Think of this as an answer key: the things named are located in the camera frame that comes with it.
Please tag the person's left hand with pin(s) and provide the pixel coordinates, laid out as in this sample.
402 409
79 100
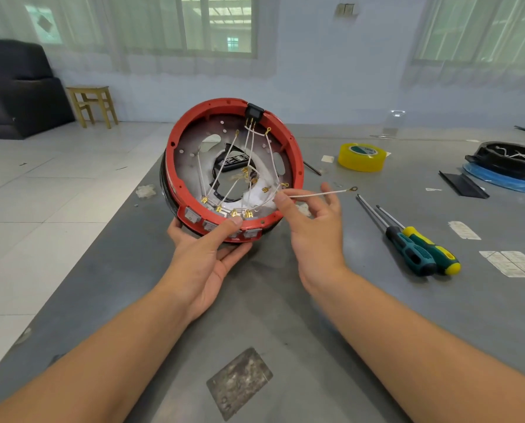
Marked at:
196 268

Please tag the person's right hand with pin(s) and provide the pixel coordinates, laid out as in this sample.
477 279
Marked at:
319 242

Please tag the dark green black screwdriver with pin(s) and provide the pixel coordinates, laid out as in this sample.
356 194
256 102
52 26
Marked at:
414 257

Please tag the black metal round plate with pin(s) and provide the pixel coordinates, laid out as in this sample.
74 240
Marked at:
187 145

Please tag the small black plug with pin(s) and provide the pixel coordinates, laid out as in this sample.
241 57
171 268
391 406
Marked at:
254 110

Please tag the person's left forearm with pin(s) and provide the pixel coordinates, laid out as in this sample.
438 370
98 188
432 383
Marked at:
81 370

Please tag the person's right forearm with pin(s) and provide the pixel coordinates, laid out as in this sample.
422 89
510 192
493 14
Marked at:
434 361

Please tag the white torn tape patch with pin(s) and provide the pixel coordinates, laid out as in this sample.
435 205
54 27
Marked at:
304 210

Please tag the small white card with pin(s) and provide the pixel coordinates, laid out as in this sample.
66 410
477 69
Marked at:
327 158

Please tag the yellow tape roll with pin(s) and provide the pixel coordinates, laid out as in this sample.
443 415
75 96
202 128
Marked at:
361 163

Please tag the black bit set case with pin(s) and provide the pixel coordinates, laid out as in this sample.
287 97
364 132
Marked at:
233 162

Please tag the clear acrylic stand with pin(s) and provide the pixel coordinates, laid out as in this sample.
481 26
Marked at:
390 132

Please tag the black flat plate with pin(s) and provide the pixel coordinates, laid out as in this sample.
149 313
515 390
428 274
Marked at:
463 185

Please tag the black round housing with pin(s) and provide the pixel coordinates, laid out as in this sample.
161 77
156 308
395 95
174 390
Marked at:
504 165

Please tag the wide sheer curtain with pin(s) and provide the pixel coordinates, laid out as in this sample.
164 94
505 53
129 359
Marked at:
156 68

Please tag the wooden stool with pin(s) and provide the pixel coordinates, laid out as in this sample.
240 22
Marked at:
88 90

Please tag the narrow sheer curtain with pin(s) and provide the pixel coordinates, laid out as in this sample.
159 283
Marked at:
460 77

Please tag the black armchair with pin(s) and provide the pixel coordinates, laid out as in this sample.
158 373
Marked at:
24 105

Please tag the wide window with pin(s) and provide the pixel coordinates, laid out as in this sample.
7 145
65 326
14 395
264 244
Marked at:
220 26

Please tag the narrow window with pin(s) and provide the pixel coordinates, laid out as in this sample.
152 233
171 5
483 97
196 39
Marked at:
478 30

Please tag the wall switch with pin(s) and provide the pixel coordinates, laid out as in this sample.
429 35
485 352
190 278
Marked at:
345 10

